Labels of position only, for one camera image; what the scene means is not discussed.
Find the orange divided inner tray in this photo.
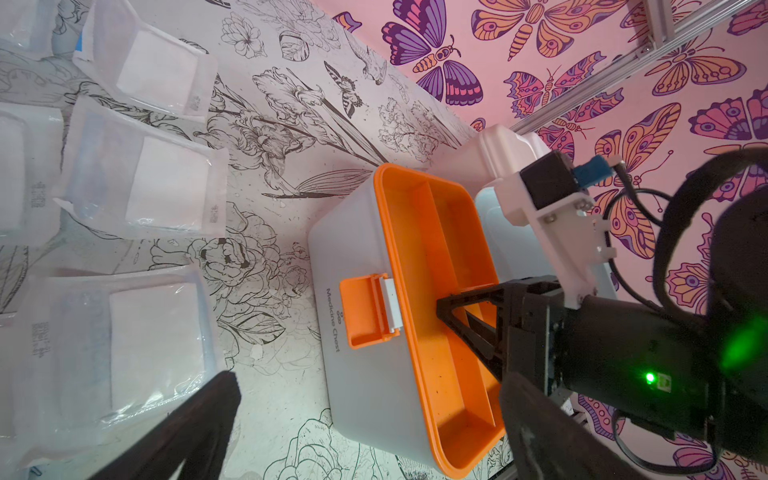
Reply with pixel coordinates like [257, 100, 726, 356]
[373, 164, 505, 479]

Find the aluminium frame post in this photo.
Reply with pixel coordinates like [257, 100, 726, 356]
[511, 0, 752, 135]

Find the grey and orange first aid box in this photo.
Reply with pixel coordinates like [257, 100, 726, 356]
[308, 164, 505, 479]

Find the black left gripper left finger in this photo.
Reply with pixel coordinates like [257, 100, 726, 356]
[92, 371, 242, 479]

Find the pink first aid box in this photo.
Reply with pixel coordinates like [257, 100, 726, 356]
[427, 125, 550, 198]

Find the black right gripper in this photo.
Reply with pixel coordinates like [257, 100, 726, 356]
[436, 277, 721, 444]

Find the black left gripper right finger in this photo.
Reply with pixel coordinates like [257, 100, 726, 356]
[500, 372, 644, 480]

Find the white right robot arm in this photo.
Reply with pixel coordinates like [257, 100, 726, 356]
[437, 148, 767, 462]

